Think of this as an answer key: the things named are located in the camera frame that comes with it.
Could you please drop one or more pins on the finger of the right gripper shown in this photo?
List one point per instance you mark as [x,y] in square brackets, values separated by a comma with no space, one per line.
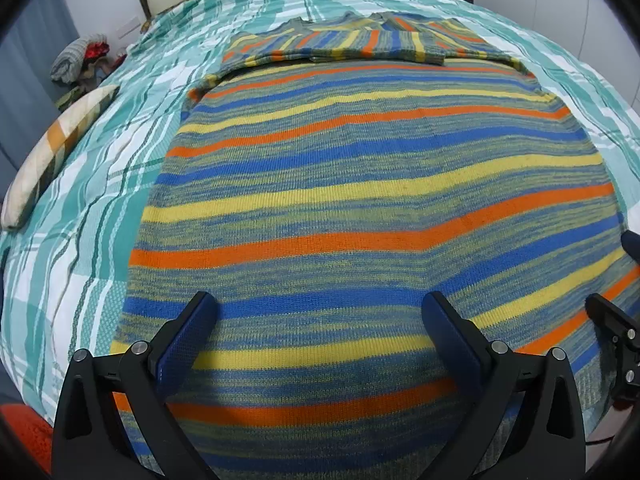
[622,331]
[630,241]

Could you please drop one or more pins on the white wardrobe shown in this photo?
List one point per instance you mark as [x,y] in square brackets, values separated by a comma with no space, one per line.
[589,29]

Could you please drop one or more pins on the blue curtain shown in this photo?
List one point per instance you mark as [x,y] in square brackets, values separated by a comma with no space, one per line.
[29,46]

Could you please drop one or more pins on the pile of clothes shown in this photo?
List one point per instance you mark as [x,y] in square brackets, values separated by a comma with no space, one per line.
[82,66]

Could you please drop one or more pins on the beige patchwork pillow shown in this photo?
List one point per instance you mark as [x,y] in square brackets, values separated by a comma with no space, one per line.
[47,157]

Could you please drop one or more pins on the striped knit sweater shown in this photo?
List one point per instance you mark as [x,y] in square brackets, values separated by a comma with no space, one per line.
[323,179]

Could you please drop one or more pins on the orange fleece trousers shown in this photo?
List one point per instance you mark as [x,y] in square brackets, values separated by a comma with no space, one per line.
[32,434]

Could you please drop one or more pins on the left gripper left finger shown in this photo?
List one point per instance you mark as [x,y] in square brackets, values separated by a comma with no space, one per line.
[89,438]

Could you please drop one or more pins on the teal plaid bedspread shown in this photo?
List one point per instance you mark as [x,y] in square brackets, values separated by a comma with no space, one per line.
[66,268]

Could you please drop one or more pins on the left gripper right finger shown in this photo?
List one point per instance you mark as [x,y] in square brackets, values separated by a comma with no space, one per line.
[547,440]

